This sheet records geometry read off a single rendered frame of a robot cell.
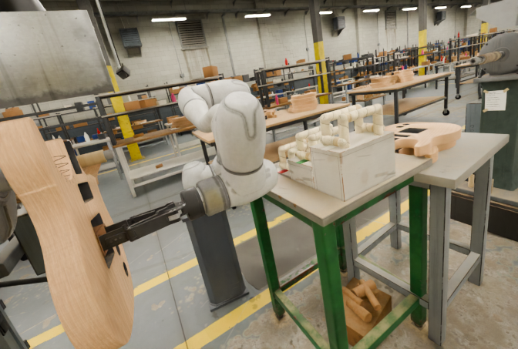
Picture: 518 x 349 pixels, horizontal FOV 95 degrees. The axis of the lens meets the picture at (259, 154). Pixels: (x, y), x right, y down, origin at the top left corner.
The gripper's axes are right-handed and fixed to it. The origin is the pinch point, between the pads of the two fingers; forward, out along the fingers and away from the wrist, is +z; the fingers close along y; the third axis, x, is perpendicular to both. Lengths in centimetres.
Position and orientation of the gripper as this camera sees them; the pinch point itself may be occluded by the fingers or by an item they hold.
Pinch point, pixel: (105, 237)
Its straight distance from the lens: 60.8
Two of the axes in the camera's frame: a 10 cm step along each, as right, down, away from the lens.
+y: -4.3, 0.6, 9.0
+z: -8.5, 3.0, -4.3
